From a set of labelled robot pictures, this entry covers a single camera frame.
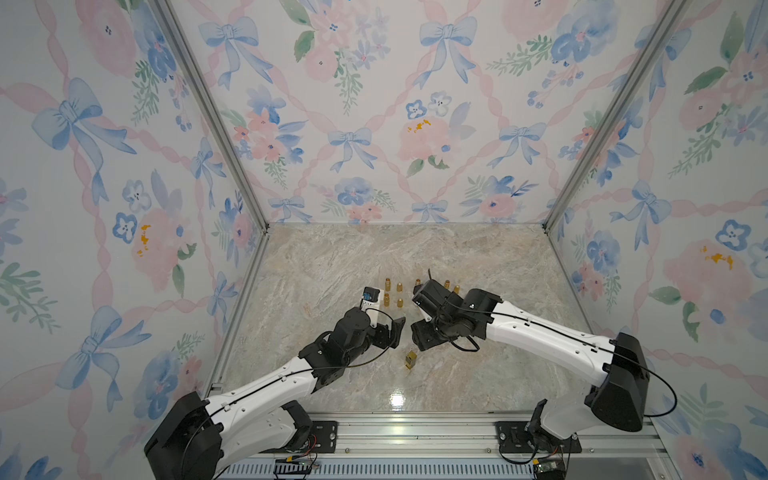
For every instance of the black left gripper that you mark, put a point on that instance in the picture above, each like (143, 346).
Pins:
(393, 333)

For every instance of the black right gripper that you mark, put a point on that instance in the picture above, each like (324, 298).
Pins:
(420, 338)

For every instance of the gold square lipstick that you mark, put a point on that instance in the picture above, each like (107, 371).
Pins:
(410, 360)

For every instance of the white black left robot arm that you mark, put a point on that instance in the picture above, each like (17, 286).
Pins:
(200, 437)

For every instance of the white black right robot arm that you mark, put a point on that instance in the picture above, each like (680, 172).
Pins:
(614, 368)

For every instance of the green circuit board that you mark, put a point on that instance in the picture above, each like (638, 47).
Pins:
(549, 469)

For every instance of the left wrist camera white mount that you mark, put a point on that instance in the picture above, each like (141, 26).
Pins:
(370, 304)

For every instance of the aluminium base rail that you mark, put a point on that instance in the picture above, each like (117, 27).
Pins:
(429, 445)

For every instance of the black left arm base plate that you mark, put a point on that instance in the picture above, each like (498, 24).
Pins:
(320, 438)

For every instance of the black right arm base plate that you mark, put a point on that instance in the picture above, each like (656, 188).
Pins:
(517, 437)

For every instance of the aluminium corner post left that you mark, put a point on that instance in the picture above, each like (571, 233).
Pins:
(169, 23)

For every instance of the aluminium corner post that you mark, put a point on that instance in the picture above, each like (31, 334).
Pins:
(169, 23)
(658, 36)

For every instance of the aluminium corner post right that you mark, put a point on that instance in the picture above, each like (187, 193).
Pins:
(658, 36)

